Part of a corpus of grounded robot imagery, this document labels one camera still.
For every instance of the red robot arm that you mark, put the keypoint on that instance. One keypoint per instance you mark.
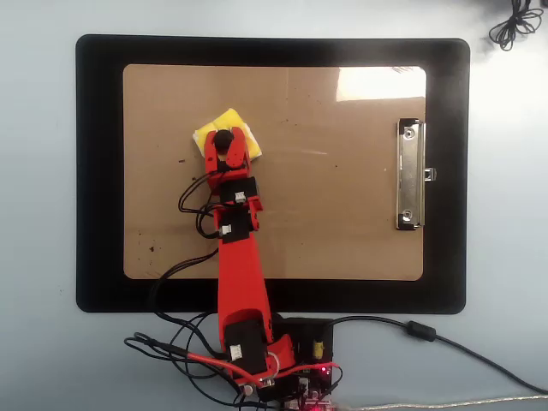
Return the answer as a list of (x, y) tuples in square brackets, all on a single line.
[(240, 278)]

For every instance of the metal clipboard clip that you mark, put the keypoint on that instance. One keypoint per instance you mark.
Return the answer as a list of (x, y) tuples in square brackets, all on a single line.
[(409, 171)]

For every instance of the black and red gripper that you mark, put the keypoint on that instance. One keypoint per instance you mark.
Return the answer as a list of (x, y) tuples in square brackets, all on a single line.
[(237, 190)]

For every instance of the brown clipboard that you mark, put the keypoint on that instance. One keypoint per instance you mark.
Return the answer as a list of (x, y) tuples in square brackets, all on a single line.
[(342, 192)]

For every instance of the yellow sponge with black knob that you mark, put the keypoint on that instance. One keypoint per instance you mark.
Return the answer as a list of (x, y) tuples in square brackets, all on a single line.
[(229, 117)]

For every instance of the black mat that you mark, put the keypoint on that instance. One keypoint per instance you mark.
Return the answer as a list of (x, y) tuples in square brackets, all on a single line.
[(98, 171)]

